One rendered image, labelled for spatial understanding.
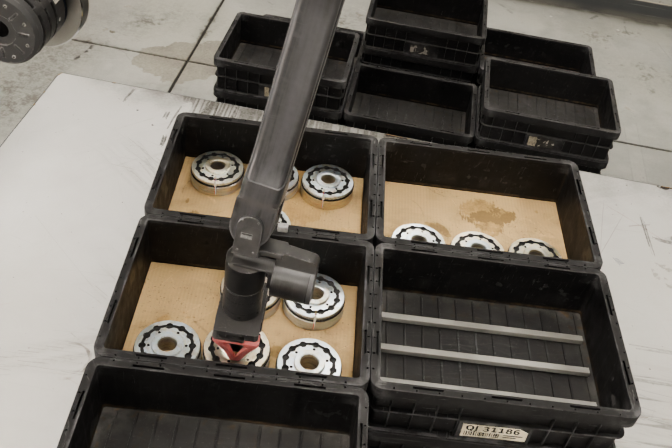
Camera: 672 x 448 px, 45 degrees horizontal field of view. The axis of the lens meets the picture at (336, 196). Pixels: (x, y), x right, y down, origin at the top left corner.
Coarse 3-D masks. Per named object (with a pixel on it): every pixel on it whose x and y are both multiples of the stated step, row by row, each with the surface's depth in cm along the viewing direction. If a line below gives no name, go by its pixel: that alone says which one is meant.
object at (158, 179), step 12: (180, 120) 157; (204, 120) 158; (216, 120) 158; (228, 120) 159; (240, 120) 159; (252, 120) 159; (312, 132) 159; (324, 132) 159; (336, 132) 159; (348, 132) 160; (168, 144) 151; (372, 144) 158; (168, 156) 148; (372, 156) 157; (372, 168) 152; (156, 180) 143; (372, 180) 150; (156, 192) 141; (372, 192) 147; (372, 204) 145; (180, 216) 137; (192, 216) 137; (204, 216) 138; (216, 216) 138; (372, 216) 142; (276, 228) 137; (288, 228) 138; (300, 228) 138; (312, 228) 138; (372, 228) 140; (372, 240) 139
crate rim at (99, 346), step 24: (144, 216) 136; (168, 216) 137; (312, 240) 136; (336, 240) 137; (360, 240) 137; (120, 288) 124; (144, 360) 114; (168, 360) 115; (192, 360) 115; (360, 360) 119; (360, 384) 115
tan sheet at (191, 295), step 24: (168, 264) 142; (144, 288) 137; (168, 288) 138; (192, 288) 138; (216, 288) 139; (144, 312) 133; (168, 312) 134; (192, 312) 134; (216, 312) 135; (288, 336) 133; (312, 336) 133; (336, 336) 134
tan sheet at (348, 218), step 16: (192, 160) 164; (176, 192) 156; (192, 192) 157; (176, 208) 153; (192, 208) 153; (208, 208) 154; (224, 208) 154; (288, 208) 156; (304, 208) 157; (352, 208) 158; (304, 224) 153; (320, 224) 154; (336, 224) 154; (352, 224) 155
